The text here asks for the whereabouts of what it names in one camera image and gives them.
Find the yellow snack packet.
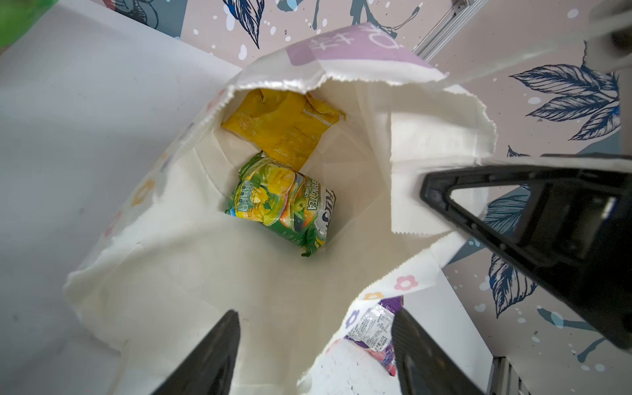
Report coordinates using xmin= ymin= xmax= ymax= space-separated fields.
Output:
xmin=222 ymin=89 xmax=346 ymax=171

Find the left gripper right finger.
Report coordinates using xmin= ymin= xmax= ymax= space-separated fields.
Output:
xmin=391 ymin=309 xmax=482 ymax=395

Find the purple snack packet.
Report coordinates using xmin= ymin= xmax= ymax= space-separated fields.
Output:
xmin=345 ymin=296 xmax=404 ymax=377

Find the green Lays chips packet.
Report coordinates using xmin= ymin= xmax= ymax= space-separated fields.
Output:
xmin=0 ymin=0 xmax=58 ymax=52

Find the white printed paper bag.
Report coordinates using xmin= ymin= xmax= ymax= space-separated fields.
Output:
xmin=63 ymin=9 xmax=632 ymax=395

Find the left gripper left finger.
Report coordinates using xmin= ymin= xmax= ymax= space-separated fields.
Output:
xmin=153 ymin=309 xmax=241 ymax=395

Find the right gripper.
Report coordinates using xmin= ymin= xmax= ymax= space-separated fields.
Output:
xmin=420 ymin=166 xmax=631 ymax=351

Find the green fruit candy packet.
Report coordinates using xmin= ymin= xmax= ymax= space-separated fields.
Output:
xmin=225 ymin=151 xmax=337 ymax=257

